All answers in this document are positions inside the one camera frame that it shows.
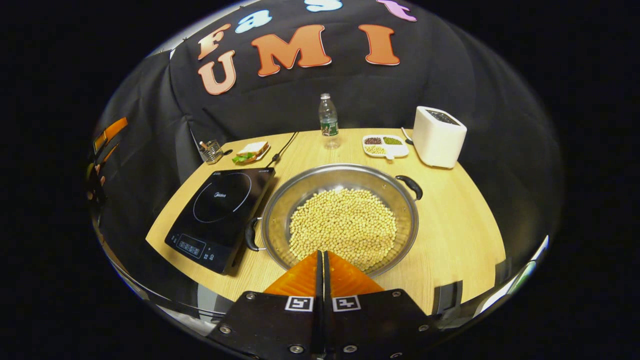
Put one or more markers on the clear plastic water bottle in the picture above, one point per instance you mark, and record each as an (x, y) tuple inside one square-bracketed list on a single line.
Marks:
[(328, 125)]

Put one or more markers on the white divided dish of beans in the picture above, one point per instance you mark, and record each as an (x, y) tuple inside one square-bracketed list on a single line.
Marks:
[(385, 149)]

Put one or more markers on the black backdrop cloth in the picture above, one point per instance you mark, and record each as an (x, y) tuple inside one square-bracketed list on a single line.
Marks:
[(280, 100)]

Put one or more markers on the white toaster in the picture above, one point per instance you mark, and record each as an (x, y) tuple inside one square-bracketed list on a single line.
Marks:
[(437, 140)]

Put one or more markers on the sandwich with lettuce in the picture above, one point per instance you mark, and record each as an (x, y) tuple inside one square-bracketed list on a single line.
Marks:
[(252, 151)]

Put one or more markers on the pile of yellow soybeans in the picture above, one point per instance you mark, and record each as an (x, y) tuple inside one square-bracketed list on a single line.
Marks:
[(345, 225)]

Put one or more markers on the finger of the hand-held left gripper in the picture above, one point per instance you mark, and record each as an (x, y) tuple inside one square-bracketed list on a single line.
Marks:
[(111, 152), (114, 129)]

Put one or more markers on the black induction cooktop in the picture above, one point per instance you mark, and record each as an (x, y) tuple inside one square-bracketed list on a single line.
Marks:
[(220, 215)]

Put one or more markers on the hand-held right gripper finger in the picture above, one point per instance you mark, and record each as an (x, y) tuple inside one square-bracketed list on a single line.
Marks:
[(327, 280), (319, 280)]

